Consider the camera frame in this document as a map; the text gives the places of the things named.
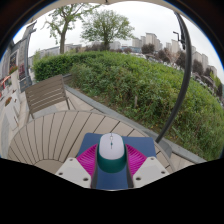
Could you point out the blue rectangular mouse pad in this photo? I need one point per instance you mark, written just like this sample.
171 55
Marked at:
143 146

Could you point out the wooden slatted chair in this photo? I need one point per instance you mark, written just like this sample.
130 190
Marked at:
45 95

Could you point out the grey shopfront building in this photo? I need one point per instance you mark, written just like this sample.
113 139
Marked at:
10 63

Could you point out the curved dark umbrella pole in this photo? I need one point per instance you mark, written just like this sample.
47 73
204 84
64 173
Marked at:
181 83

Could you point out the white and teal computer mouse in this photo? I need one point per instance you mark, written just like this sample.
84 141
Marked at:
111 150

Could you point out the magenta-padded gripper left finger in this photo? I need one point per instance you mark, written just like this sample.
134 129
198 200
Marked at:
75 171

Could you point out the distant high-rise buildings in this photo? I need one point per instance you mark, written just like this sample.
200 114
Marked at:
150 41

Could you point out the thin sparse-leaved tree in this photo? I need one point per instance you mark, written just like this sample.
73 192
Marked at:
62 36

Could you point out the beige umbrella canopy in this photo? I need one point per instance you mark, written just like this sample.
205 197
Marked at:
106 1

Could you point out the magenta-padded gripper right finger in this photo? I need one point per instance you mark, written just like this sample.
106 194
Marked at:
148 171

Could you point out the round leafy tree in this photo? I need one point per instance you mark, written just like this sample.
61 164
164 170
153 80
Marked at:
106 28

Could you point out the tall grey sign pillar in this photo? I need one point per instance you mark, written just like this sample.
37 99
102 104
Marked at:
25 63

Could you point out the white planter with flowers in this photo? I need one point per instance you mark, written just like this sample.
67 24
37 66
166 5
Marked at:
11 110

